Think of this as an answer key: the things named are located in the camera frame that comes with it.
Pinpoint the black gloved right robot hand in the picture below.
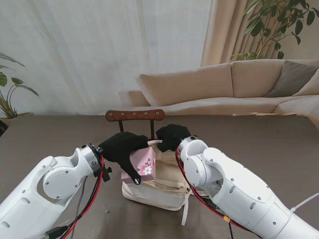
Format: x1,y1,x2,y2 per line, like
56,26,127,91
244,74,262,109
156,123,191,153

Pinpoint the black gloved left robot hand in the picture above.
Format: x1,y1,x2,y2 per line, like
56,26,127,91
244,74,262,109
98,131,148,186

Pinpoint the pink floral jewelry box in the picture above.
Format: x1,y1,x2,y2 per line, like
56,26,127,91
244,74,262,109
121,146,157,184

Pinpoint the brown wooden jewelry stand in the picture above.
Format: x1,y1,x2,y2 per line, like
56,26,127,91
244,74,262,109
105,109,166,141

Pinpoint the cream leather zip bag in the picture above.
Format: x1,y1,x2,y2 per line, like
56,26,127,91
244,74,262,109
121,139,194,226

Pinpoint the beige sofa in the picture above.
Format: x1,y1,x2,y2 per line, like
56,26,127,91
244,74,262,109
128,59,319,122

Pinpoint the white sheer curtain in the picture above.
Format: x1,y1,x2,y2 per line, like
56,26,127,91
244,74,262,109
0,0,212,117

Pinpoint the beige plant pot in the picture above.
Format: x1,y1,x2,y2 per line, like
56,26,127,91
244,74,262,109
0,112,34,126

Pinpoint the black object at table edge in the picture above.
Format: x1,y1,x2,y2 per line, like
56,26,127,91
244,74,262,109
0,119,9,137

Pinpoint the beige curtain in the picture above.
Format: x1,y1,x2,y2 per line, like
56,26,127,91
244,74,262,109
200,0,319,67

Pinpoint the broad-leaf potted plant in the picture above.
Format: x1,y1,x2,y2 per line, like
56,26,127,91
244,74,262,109
0,52,40,120

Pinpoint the grey sofa cushion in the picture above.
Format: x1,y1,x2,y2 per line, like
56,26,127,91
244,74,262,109
265,60,319,98

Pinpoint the tall green leafy plant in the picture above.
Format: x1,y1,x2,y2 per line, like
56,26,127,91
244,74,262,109
230,0,319,62

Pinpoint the white zip tie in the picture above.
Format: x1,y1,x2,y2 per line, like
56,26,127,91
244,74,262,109
290,193,319,214

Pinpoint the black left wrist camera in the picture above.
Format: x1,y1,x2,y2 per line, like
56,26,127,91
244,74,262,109
99,165,113,182

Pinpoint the red left arm cable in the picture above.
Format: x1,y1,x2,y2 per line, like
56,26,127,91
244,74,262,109
48,154,105,239

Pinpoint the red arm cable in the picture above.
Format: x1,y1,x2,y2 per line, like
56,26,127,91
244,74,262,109
48,154,105,239
175,146,250,229

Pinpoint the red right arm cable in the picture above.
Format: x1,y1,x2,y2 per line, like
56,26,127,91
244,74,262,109
175,146,250,229

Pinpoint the grey left arm cable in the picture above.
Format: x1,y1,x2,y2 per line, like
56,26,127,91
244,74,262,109
74,175,88,225

